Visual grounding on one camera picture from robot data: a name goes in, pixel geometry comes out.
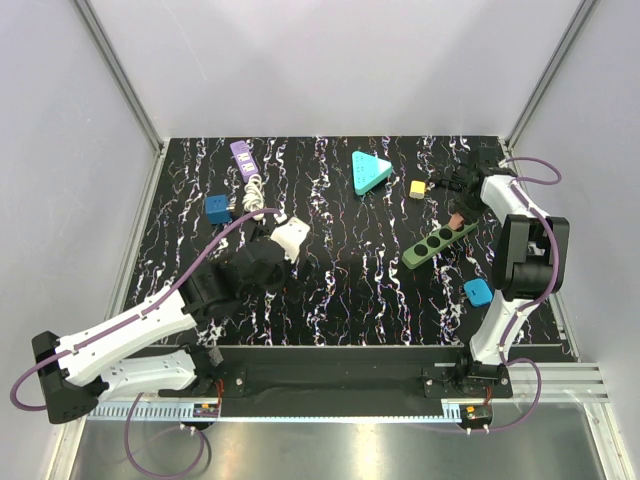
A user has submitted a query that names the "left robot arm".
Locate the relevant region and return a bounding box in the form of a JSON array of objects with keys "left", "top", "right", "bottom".
[{"left": 32, "top": 226, "right": 309, "bottom": 425}]

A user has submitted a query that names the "light blue square adapter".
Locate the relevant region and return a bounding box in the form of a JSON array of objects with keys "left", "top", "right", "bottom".
[{"left": 463, "top": 278, "right": 493, "bottom": 308}]

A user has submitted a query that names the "white coiled cord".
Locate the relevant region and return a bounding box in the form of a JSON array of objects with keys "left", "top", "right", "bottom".
[{"left": 242, "top": 174, "right": 266, "bottom": 218}]

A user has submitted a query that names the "blue cube socket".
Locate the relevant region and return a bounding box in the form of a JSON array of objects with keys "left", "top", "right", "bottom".
[{"left": 204, "top": 195, "right": 233, "bottom": 225}]

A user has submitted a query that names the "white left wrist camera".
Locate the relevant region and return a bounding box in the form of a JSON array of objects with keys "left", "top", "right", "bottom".
[{"left": 270, "top": 217, "right": 310, "bottom": 262}]

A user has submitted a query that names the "pink plug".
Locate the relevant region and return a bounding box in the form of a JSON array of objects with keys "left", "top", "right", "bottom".
[{"left": 448, "top": 213, "right": 465, "bottom": 230}]

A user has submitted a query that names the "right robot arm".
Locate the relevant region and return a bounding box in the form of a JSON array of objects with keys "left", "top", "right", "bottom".
[{"left": 451, "top": 147, "right": 570, "bottom": 397}]

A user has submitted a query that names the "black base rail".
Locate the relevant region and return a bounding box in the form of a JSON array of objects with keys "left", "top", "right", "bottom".
[{"left": 160, "top": 346, "right": 512, "bottom": 400}]

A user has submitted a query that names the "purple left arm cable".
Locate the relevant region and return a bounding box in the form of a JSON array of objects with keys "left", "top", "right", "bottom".
[{"left": 10, "top": 207, "right": 289, "bottom": 476}]

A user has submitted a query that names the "green round-hole power strip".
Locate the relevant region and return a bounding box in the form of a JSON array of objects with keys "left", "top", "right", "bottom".
[{"left": 401, "top": 223, "right": 477, "bottom": 270}]

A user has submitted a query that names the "aluminium frame rail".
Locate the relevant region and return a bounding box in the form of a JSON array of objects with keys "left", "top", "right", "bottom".
[{"left": 509, "top": 362, "right": 609, "bottom": 403}]

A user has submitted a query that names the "purple power strip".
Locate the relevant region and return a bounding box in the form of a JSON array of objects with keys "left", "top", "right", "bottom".
[{"left": 230, "top": 140, "right": 259, "bottom": 183}]

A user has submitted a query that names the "yellow cube socket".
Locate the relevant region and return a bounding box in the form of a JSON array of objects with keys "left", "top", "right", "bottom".
[{"left": 409, "top": 180, "right": 428, "bottom": 199}]

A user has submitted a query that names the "white slotted cable duct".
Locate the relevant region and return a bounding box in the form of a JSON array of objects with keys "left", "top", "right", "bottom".
[{"left": 88, "top": 401, "right": 221, "bottom": 422}]

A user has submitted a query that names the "teal triangular power strip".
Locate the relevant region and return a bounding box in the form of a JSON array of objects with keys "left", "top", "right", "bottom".
[{"left": 352, "top": 151, "right": 393, "bottom": 195}]

